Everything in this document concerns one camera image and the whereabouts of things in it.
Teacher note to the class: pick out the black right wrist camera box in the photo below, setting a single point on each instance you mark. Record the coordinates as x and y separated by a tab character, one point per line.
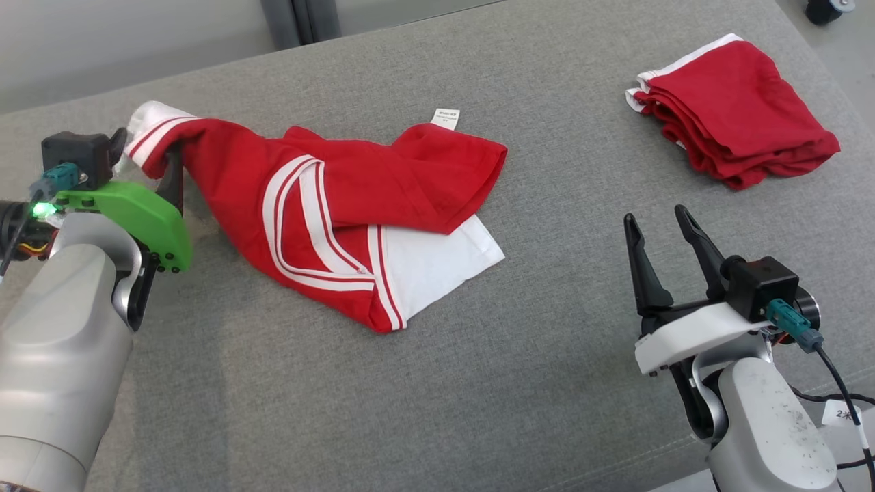
762	287

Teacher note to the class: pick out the red and white shirt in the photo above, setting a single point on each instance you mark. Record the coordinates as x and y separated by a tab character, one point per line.
355	184

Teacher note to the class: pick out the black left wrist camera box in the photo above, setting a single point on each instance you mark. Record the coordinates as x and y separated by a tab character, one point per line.
78	154

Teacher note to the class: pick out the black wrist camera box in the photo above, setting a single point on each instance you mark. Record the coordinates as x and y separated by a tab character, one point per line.
78	154
762	287

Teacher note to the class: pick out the black caster wheel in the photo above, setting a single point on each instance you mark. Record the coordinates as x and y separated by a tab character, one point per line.
824	10

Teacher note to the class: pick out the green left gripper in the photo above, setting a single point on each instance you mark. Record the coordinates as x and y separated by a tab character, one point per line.
143	219

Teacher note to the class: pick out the folded red garment pile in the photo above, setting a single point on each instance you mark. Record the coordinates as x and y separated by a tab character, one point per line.
738	116

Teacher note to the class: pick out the grey door frame post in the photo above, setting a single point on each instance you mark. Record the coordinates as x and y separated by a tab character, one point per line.
277	20
318	17

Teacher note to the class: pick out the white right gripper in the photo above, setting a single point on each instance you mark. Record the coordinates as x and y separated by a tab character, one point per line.
683	338

